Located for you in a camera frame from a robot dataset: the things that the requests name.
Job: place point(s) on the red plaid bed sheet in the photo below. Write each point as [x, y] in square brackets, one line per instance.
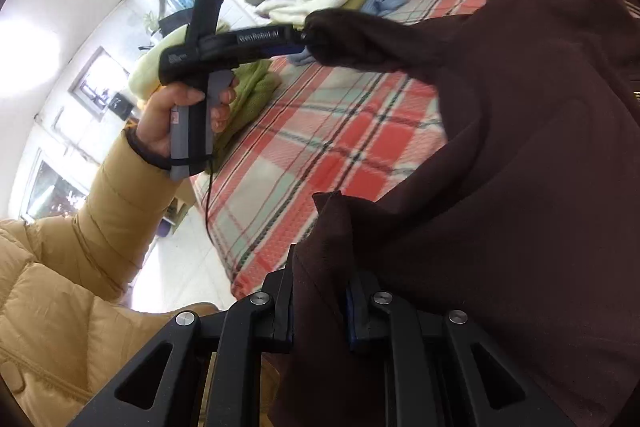
[325, 129]

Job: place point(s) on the dark maroon garment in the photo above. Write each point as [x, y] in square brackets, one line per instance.
[527, 218]

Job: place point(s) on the green garment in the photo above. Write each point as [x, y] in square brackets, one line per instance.
[257, 84]

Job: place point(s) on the person's left hand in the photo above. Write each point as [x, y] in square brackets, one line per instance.
[153, 130]

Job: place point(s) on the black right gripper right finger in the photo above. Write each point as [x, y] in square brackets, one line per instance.
[442, 369]

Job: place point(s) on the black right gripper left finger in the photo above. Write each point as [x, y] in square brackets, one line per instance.
[201, 370]

